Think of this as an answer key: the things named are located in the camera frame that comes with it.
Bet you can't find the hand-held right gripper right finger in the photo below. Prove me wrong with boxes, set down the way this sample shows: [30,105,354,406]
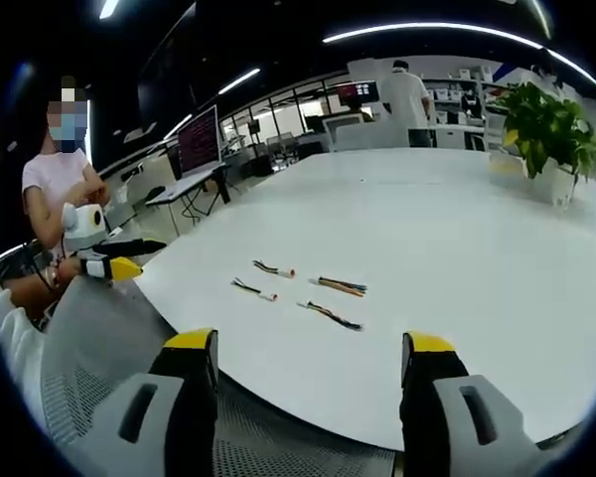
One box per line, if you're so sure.
[399,330,552,477]

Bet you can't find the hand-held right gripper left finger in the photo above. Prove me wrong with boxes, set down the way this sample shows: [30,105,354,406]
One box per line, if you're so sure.
[81,327,220,477]

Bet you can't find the short-wired JST connector red-tipped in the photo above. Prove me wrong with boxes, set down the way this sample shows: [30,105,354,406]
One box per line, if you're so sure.
[251,258,298,280]
[230,276,280,303]

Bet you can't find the JST connector multicoloured long wires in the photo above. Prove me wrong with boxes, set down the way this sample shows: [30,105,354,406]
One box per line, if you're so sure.
[296,299,366,332]
[309,275,370,298]

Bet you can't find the person in pink shirt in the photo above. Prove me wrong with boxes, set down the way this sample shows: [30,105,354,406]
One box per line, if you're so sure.
[21,147,91,235]

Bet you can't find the white side desk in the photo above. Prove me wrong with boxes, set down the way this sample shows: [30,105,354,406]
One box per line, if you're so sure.
[144,166,232,235]

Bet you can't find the grey mesh chair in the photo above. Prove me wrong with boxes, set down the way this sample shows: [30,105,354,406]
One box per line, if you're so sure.
[39,274,403,477]

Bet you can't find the person's leg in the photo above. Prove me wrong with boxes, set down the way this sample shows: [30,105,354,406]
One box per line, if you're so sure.
[2,258,83,312]

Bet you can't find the computer monitor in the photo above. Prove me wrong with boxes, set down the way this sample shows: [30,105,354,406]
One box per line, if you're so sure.
[176,103,225,179]

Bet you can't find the black office chairs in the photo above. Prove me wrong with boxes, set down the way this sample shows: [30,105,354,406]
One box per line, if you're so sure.
[265,133,324,165]

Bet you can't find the short ceiling light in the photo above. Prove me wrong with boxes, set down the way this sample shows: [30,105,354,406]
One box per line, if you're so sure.
[217,67,262,96]

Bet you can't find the white counter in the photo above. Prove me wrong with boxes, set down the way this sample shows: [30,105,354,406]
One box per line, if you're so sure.
[322,116,411,153]

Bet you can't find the pale box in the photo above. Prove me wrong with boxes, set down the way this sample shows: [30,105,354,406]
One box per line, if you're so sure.
[488,148,528,189]

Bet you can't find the white plant pot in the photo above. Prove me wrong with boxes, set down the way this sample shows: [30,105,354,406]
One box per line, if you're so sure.
[523,158,585,206]

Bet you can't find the green potted plant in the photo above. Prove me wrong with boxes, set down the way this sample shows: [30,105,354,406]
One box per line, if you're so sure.
[496,81,596,181]

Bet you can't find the white storage shelves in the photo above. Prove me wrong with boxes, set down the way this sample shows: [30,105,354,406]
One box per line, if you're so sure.
[424,64,508,128]

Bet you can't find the long ceiling light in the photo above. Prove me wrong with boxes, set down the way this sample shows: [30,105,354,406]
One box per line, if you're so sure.
[321,21,545,50]

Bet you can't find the black cable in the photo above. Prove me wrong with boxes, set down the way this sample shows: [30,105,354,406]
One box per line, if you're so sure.
[27,240,56,299]

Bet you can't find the red wall screen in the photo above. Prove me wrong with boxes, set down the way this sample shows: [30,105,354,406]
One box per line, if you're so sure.
[335,81,379,104]

